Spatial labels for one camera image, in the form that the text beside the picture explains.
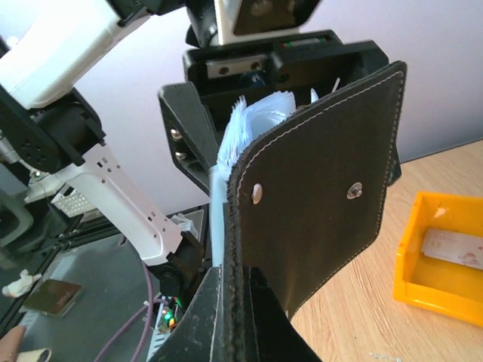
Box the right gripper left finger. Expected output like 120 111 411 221
151 266 224 362

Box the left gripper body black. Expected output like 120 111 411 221
183 30 389 113

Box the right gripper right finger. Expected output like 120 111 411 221
247 268 320 361

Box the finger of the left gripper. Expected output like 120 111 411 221
386 143 401 186
158 82 219 195

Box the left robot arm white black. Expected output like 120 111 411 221
1 1 407 305

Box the brown card on floor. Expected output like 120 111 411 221
23 279 82 317

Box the small yellow bin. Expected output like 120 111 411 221
393 192 482 326

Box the crumpled white paper scrap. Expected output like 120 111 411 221
2 269 42 299

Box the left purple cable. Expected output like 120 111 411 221
92 263 158 362

